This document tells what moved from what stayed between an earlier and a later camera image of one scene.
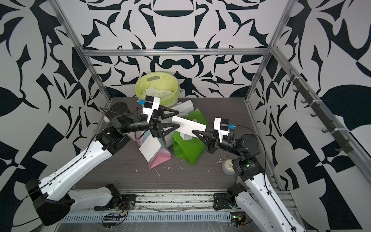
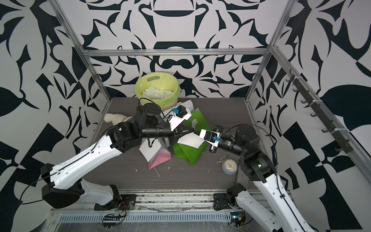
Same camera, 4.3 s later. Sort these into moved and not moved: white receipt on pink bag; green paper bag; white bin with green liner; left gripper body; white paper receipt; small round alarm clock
Moved: left gripper body; white paper receipt
Not moved: white receipt on pink bag; white bin with green liner; small round alarm clock; green paper bag
